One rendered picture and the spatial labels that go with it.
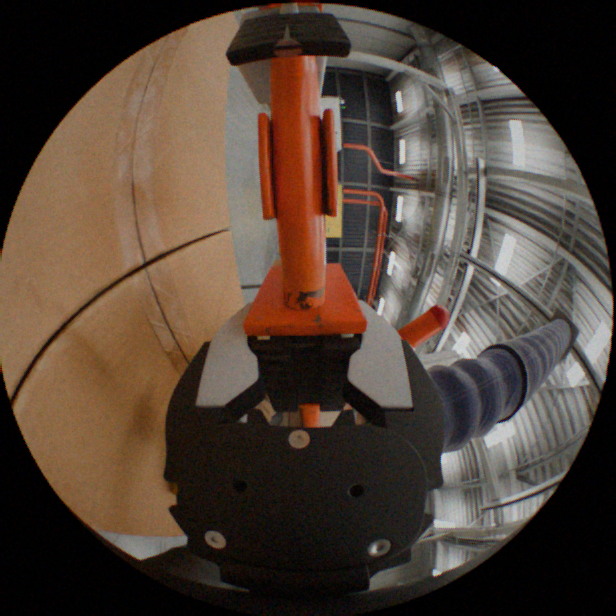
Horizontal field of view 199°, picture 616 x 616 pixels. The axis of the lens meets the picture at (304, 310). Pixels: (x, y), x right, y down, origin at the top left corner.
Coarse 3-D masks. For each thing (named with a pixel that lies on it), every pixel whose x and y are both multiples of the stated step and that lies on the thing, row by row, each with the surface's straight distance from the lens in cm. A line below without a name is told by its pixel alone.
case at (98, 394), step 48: (144, 288) 16; (192, 288) 22; (240, 288) 35; (96, 336) 14; (144, 336) 16; (192, 336) 21; (48, 384) 14; (96, 384) 14; (144, 384) 17; (48, 432) 14; (96, 432) 15; (144, 432) 18; (48, 480) 16; (96, 480) 16; (144, 480) 19; (96, 528) 19; (144, 528) 21
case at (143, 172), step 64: (128, 64) 24; (192, 64) 33; (64, 128) 17; (128, 128) 19; (192, 128) 27; (64, 192) 15; (128, 192) 17; (192, 192) 24; (64, 256) 14; (128, 256) 16; (0, 320) 13; (64, 320) 13
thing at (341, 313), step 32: (256, 320) 8; (288, 320) 8; (320, 320) 8; (352, 320) 8; (256, 352) 8; (288, 352) 8; (320, 352) 9; (352, 352) 8; (288, 384) 10; (320, 384) 11
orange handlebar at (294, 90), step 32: (288, 64) 10; (288, 96) 9; (288, 128) 8; (320, 128) 9; (288, 160) 8; (320, 160) 8; (288, 192) 7; (320, 192) 8; (288, 224) 7; (320, 224) 8; (288, 256) 8; (320, 256) 8; (288, 288) 8; (320, 288) 8
